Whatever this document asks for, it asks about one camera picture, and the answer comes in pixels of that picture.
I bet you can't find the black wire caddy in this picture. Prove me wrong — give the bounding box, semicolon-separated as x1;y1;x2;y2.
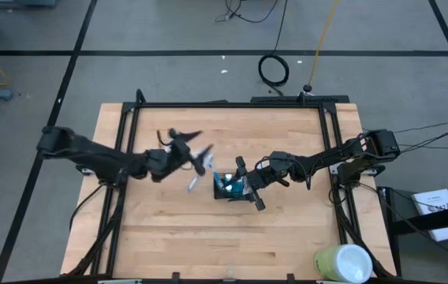
212;171;256;203

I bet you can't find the yellow hanging cable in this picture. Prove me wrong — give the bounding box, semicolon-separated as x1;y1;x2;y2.
306;0;342;90

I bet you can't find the tangled black floor cable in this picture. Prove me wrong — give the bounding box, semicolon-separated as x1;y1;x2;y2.
215;0;281;24

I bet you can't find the black flat bar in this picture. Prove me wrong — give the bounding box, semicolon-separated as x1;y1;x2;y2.
250;95;351;105

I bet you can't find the white booklet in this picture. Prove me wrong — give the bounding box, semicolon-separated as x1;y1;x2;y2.
410;188;448;243

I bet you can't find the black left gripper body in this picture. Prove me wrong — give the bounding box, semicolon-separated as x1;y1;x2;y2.
146;127;206;184

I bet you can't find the black side stand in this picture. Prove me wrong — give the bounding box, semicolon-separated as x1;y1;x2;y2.
376;185;448;284

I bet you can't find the black aluminium table frame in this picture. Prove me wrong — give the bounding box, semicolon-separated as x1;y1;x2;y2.
60;88;398;284

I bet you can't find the thin black cable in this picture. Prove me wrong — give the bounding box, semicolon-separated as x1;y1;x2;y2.
398;119;448;155
361;117;448;136
398;144;448;152

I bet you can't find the coiled black floor cable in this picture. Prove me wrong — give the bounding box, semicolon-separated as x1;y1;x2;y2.
257;0;291;96

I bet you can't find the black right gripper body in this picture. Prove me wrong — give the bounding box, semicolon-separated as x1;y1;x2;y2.
235;151;294;212

